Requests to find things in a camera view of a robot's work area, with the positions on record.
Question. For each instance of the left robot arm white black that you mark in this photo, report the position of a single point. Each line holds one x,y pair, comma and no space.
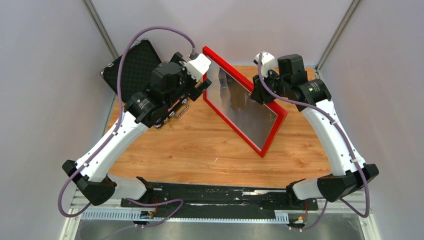
90,173

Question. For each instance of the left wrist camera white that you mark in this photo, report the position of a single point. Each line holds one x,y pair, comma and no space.
198,67

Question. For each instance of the pink wooden picture frame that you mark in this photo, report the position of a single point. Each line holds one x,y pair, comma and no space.
248,84

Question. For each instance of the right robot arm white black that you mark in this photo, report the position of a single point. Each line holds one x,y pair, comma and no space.
285,78

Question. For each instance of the black foam-lined case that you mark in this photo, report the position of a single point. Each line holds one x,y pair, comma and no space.
132,71

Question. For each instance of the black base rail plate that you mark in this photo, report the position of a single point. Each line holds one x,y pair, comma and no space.
201,201

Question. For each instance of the seascape photo print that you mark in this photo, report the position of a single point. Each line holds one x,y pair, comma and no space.
232,99

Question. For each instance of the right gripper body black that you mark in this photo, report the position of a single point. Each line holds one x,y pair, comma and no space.
277,85

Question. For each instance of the aluminium frame rail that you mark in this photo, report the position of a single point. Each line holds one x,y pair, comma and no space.
119,209

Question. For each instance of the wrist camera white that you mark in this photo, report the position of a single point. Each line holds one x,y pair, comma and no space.
266,63
198,67

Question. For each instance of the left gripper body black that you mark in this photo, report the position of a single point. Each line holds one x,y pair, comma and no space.
187,85

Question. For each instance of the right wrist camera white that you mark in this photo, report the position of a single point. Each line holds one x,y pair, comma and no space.
266,63

